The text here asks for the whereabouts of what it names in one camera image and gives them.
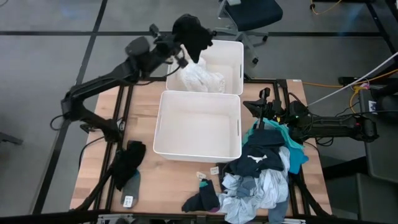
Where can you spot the beige paper tag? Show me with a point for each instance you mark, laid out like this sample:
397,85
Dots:
201,175

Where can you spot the dark grey cabinet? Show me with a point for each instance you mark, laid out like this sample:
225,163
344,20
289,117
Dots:
379,199

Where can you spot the black garment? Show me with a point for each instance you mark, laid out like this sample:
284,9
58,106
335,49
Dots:
192,34

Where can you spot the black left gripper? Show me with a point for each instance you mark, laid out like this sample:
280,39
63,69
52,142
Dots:
168,45

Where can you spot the grey chair base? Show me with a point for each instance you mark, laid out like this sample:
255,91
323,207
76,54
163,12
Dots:
11,139

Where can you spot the black crossbar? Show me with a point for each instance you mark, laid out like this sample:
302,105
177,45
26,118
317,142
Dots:
46,217

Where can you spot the white paper tag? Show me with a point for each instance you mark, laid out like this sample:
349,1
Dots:
214,170

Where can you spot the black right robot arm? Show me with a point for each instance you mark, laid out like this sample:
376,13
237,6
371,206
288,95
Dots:
335,127

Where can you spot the navy office chair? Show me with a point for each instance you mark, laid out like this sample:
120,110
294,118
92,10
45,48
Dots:
252,12

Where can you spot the slate blue garment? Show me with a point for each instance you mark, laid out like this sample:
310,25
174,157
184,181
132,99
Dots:
278,213

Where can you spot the turquoise t-shirt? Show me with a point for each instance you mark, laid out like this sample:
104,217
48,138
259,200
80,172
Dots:
297,155

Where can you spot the light blue shirt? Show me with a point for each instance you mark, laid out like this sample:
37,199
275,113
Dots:
270,186

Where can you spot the grey desk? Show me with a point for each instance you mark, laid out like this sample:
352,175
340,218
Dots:
382,155

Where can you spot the navy and teal sock pair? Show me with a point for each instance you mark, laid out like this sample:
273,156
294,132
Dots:
205,196

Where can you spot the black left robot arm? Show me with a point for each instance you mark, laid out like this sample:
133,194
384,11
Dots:
93,84

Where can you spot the black table leg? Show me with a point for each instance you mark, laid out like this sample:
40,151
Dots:
377,18

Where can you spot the black bag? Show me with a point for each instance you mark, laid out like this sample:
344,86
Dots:
388,107

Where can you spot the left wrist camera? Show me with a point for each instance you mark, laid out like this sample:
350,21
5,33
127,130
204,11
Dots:
154,31

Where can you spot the black aluminium table frame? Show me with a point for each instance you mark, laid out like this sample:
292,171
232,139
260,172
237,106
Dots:
264,81

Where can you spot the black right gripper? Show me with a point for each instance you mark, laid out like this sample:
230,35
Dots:
276,110

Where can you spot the white perforated plastic basket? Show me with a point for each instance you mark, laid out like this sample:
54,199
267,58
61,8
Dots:
227,59
199,130

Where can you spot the long black cloth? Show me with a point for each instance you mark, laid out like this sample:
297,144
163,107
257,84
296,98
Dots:
129,161

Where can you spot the navy garment with white logo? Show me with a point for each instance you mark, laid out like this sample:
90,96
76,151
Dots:
258,149

